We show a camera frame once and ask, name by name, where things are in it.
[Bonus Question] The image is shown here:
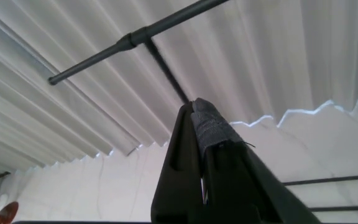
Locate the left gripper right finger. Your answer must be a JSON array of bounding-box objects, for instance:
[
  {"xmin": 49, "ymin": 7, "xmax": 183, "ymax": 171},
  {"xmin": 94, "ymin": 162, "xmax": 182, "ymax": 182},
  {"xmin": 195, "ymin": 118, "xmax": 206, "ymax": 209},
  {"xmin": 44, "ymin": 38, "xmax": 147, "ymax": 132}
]
[{"xmin": 203, "ymin": 140, "xmax": 323, "ymax": 224}]

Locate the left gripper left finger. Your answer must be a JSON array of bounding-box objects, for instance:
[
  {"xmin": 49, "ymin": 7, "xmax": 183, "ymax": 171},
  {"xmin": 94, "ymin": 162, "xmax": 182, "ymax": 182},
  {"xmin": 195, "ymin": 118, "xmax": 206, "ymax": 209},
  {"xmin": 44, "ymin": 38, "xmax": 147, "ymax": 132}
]
[{"xmin": 150, "ymin": 101, "xmax": 204, "ymax": 224}]

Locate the dark grey long-sleeved shirt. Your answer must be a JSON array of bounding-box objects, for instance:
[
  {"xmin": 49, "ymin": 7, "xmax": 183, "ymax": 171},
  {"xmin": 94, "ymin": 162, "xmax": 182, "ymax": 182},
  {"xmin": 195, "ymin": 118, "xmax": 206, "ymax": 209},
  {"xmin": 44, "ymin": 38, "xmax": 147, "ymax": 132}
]
[{"xmin": 190, "ymin": 97, "xmax": 256, "ymax": 156}]

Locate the black clothes rack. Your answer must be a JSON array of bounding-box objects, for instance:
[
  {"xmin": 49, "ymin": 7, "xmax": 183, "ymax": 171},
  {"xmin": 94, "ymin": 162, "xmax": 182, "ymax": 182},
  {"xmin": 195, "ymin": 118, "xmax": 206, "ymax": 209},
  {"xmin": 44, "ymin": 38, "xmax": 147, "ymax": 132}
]
[{"xmin": 47, "ymin": 0, "xmax": 358, "ymax": 212}]

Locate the white curtain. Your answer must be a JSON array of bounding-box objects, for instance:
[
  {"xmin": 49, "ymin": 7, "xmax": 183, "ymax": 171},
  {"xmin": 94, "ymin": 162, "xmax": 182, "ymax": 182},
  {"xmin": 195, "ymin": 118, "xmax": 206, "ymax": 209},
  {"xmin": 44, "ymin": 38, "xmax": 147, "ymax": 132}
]
[{"xmin": 0, "ymin": 0, "xmax": 358, "ymax": 174}]

